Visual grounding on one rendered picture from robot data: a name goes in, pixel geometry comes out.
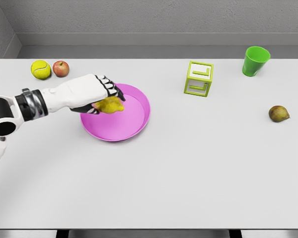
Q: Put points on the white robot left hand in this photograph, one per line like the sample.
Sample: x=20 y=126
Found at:
x=89 y=89

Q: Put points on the yellow lemon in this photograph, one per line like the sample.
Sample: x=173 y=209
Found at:
x=110 y=105

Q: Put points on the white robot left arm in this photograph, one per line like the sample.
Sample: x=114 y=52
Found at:
x=27 y=105

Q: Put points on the pink round plate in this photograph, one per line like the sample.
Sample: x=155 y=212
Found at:
x=124 y=119

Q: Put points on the red apple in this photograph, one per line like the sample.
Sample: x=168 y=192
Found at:
x=60 y=69

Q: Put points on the yellow tennis ball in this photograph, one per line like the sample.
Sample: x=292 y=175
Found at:
x=40 y=70

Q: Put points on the green letter block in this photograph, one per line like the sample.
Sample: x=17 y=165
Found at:
x=198 y=79

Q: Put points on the green plastic cup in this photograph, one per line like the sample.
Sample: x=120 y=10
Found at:
x=254 y=62

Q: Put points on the brown-green pear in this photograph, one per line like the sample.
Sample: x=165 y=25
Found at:
x=278 y=113

